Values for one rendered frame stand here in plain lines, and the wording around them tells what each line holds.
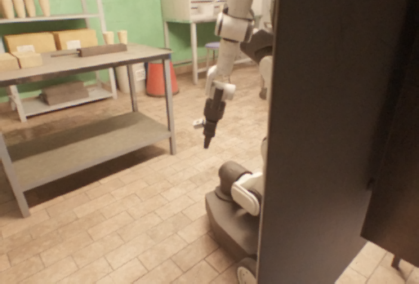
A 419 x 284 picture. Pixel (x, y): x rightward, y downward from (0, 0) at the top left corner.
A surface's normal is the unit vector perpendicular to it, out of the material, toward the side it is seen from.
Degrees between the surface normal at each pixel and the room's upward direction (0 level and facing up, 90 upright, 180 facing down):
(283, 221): 90
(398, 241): 90
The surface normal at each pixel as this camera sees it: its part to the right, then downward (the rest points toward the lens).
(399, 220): -0.74, 0.30
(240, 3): -0.11, 0.65
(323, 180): 0.67, 0.31
